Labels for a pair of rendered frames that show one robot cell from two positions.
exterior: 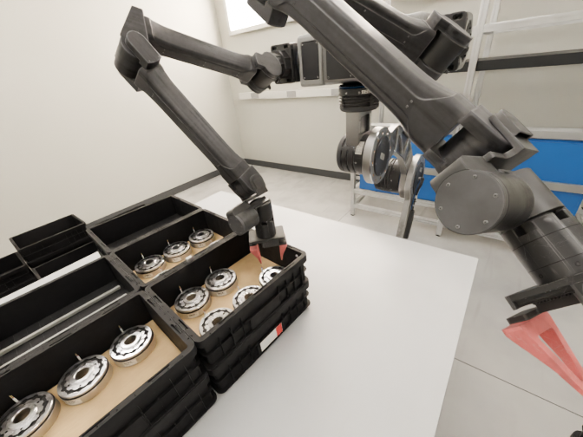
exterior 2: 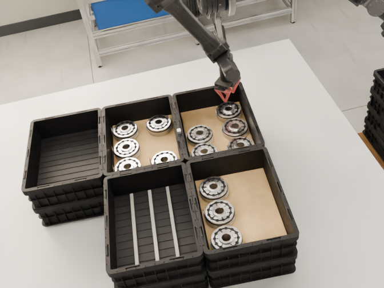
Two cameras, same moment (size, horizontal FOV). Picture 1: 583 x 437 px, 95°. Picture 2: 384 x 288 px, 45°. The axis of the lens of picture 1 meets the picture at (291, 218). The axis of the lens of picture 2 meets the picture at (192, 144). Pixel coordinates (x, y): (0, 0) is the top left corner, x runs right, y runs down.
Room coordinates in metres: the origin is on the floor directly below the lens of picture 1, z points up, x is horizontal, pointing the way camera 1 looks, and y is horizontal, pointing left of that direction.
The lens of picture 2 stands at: (-0.23, 1.28, 2.16)
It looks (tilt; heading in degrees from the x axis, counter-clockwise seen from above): 45 degrees down; 313
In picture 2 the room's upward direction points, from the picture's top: 9 degrees counter-clockwise
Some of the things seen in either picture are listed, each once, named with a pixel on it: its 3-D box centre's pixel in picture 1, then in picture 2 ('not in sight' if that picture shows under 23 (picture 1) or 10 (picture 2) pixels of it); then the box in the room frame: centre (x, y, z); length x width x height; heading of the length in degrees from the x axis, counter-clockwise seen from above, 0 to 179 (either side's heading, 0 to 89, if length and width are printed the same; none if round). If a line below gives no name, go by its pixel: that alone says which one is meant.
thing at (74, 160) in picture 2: (151, 230); (68, 157); (1.06, 0.63, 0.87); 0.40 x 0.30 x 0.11; 136
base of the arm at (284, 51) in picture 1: (277, 65); not in sight; (1.05, -0.01, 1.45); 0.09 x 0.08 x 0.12; 50
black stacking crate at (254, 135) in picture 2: (232, 285); (216, 128); (0.64, 0.21, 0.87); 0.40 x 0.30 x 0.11; 136
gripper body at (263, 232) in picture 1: (265, 228); (227, 74); (0.66, 0.08, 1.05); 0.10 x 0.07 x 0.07; 95
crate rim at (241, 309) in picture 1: (229, 272); (215, 119); (0.64, 0.21, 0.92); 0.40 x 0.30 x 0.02; 136
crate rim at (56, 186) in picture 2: (147, 220); (64, 148); (1.06, 0.63, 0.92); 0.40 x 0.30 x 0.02; 136
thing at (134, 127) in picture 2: (200, 235); (125, 128); (0.97, 0.39, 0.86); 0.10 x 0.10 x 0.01
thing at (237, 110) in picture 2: (274, 276); (228, 109); (0.66, 0.08, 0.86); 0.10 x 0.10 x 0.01
